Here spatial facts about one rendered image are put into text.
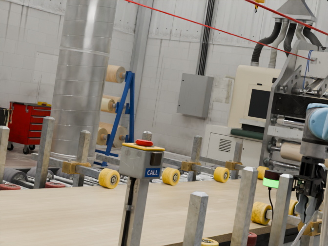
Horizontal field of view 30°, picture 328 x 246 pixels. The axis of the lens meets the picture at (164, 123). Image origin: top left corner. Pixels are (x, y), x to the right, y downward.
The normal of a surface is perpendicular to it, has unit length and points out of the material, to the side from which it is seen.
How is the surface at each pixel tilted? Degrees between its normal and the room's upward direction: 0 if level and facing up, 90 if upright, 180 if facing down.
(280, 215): 90
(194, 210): 90
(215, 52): 90
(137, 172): 90
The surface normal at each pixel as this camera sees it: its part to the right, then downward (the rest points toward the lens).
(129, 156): -0.60, -0.05
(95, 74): 0.69, 0.14
